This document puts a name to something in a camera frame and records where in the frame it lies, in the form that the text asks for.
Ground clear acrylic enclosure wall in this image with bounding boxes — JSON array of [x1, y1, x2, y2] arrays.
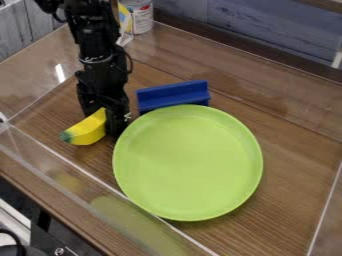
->
[[0, 11, 342, 256]]

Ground black cable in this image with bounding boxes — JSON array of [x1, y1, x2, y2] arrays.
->
[[0, 228, 27, 256], [115, 44, 136, 76]]

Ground black cable bottom left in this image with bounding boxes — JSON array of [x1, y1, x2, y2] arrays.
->
[[0, 228, 27, 256]]

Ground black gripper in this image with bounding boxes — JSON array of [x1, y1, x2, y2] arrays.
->
[[75, 57, 132, 138]]

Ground blue foam block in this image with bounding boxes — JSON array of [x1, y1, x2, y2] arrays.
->
[[137, 80, 212, 114]]

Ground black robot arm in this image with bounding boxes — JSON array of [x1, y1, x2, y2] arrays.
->
[[34, 0, 134, 136]]

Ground green round plate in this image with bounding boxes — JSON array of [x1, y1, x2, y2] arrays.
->
[[113, 105, 264, 221]]

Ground yellow toy banana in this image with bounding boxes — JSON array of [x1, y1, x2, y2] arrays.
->
[[59, 108, 107, 145]]

